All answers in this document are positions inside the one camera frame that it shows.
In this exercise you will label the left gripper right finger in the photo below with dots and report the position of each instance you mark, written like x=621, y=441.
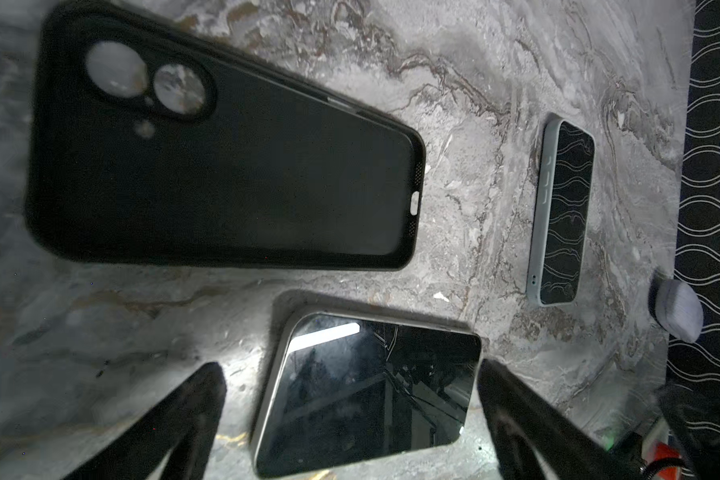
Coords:
x=524, y=427

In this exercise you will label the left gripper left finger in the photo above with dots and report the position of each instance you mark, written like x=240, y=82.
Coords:
x=180, y=431

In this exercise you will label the light teal phone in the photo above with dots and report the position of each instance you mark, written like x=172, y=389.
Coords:
x=561, y=213

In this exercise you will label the black phone case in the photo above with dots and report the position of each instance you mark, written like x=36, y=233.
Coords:
x=272, y=170

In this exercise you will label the black phone screen up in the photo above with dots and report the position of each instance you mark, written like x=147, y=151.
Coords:
x=348, y=386

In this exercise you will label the red tape roll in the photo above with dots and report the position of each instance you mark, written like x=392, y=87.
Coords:
x=654, y=447

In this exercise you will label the grey cloth on table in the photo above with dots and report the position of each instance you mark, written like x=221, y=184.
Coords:
x=677, y=308

